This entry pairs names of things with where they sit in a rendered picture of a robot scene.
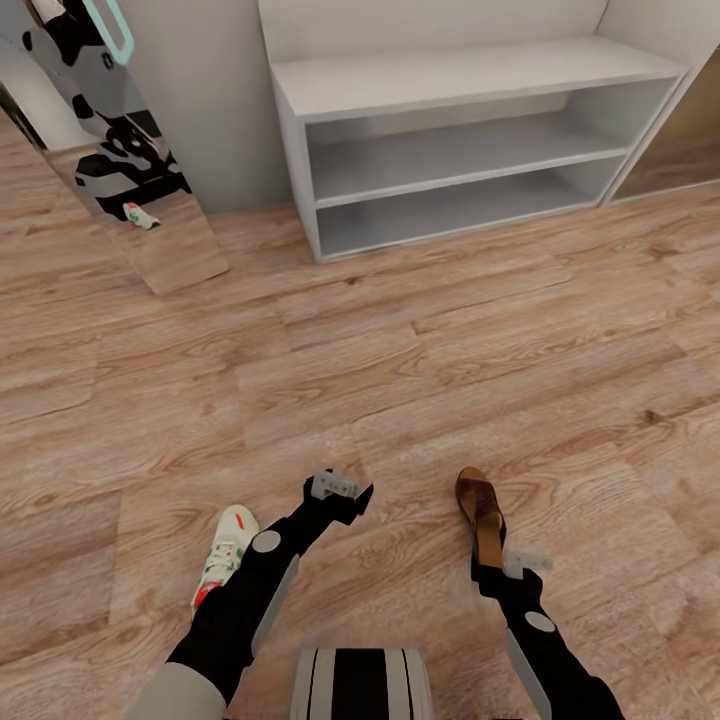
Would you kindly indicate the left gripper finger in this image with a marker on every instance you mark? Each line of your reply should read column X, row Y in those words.
column 362, row 501

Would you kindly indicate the robot trunk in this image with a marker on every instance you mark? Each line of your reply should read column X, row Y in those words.
column 360, row 684

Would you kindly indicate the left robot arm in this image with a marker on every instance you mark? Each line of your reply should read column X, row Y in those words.
column 202, row 674

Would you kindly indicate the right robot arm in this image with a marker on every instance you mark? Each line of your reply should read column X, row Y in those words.
column 558, row 685

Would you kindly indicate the sandal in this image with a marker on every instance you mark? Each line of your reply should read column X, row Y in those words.
column 477, row 500

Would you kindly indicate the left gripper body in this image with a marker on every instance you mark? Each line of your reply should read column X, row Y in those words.
column 334, row 508

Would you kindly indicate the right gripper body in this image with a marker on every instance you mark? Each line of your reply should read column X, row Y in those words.
column 495, row 584

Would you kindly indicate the gym shoe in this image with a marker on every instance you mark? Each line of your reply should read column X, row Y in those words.
column 234, row 534

